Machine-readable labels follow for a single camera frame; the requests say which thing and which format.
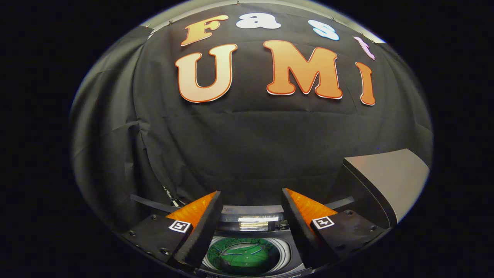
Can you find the green polo shirt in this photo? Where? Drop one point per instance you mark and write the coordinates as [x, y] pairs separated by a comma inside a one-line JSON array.
[[247, 256]]

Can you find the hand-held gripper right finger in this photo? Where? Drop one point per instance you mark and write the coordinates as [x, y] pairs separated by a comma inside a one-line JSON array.
[[301, 235]]

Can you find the grey washing machine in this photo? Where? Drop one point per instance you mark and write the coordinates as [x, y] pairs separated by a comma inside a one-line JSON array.
[[251, 210]]

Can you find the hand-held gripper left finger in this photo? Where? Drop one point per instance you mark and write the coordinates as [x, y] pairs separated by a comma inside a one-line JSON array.
[[202, 235]]

